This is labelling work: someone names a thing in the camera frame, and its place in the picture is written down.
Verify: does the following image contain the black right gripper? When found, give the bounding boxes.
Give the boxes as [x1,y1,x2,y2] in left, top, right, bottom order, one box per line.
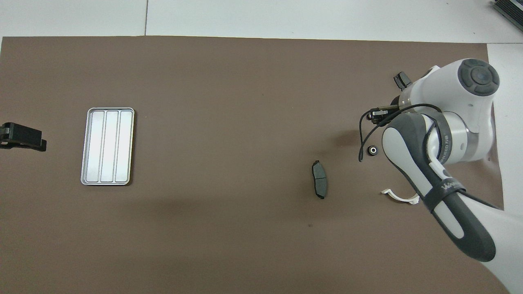
[373,95,405,122]

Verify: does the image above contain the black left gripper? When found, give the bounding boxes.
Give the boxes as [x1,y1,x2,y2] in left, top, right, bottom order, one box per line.
[0,122,47,151]

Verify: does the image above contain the silver metal tray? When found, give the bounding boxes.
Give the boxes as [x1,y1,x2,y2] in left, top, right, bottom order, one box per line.
[80,107,135,186]

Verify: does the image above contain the short wide grey brake pad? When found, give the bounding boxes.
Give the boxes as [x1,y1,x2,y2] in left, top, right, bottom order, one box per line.
[394,71,412,91]

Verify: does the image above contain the long grey brake pad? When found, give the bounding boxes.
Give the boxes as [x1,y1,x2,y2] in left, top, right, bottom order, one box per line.
[311,160,328,200]

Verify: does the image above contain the brown table mat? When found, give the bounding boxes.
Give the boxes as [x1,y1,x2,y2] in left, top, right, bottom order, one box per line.
[0,36,513,294]

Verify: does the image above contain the dark ridged equipment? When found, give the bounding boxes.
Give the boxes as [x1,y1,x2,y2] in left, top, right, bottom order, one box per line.
[492,0,523,32]

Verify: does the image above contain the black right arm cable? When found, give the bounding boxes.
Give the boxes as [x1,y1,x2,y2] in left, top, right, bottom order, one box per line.
[358,103,505,211]

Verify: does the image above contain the white curved plastic bracket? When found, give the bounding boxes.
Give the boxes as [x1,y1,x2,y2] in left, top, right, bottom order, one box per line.
[381,188,420,205]

